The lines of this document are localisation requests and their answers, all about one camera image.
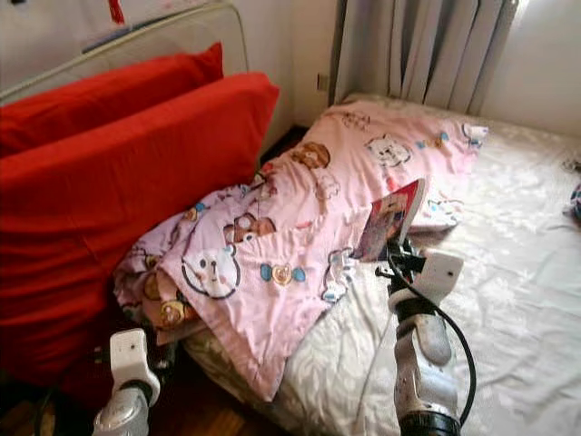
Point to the grey white upright mattress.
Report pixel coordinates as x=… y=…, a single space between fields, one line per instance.
x=182 y=41

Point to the bed with beige floral sheet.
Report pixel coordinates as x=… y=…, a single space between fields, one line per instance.
x=517 y=272

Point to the colourful illustrated book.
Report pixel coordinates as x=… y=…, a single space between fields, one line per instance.
x=388 y=222

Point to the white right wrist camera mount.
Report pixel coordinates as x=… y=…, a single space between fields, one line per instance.
x=440 y=274

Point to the red fabric cushion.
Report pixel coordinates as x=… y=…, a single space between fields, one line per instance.
x=109 y=200
x=91 y=100

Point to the red white blue bolster pillow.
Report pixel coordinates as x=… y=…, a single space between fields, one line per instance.
x=576 y=202

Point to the grey pleated curtain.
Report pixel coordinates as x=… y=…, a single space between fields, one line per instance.
x=418 y=45

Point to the dark wall socket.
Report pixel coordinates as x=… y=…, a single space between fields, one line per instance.
x=322 y=82

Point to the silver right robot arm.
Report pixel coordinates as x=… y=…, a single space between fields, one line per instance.
x=422 y=381

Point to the red hanging tassel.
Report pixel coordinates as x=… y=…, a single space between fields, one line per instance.
x=115 y=11

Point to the pink cartoon bear blanket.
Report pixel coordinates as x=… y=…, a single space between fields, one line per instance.
x=281 y=300

